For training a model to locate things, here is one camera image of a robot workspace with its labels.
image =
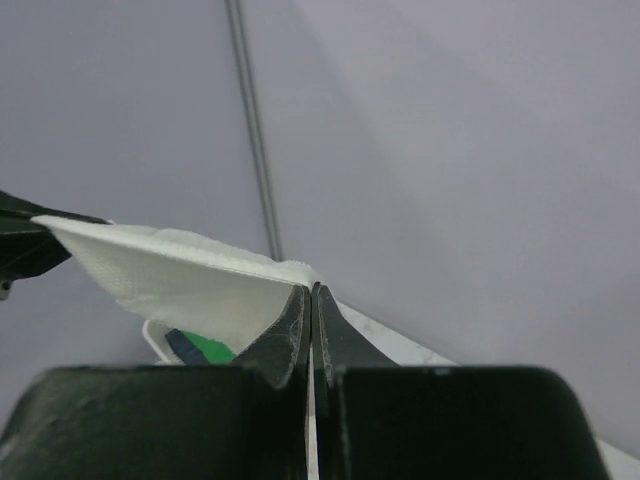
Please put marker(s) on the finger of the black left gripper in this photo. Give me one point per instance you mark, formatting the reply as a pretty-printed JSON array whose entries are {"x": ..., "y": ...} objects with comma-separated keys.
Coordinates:
[{"x": 28, "y": 249}]

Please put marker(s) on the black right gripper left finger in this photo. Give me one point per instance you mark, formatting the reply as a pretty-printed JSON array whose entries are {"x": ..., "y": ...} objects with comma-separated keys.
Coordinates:
[{"x": 243, "y": 420}]

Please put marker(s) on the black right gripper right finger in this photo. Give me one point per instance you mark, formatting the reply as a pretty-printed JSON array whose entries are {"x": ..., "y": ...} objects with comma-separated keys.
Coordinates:
[{"x": 377, "y": 419}]

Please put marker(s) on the green towel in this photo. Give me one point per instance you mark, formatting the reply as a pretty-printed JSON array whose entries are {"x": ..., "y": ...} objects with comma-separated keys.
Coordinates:
[{"x": 215, "y": 352}]

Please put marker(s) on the dark blue towel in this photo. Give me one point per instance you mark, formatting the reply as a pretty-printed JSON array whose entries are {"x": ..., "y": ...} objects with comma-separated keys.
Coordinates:
[{"x": 184, "y": 348}]

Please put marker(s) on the white fluffy towel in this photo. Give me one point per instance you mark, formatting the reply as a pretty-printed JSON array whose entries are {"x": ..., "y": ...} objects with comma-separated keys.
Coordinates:
[{"x": 182, "y": 279}]

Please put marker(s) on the white perforated basket left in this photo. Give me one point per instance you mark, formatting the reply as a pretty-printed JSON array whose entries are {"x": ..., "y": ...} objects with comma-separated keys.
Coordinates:
[{"x": 155, "y": 336}]

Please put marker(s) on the left aluminium frame post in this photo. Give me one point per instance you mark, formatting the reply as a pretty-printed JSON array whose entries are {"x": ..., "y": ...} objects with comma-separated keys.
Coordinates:
[{"x": 240, "y": 46}]

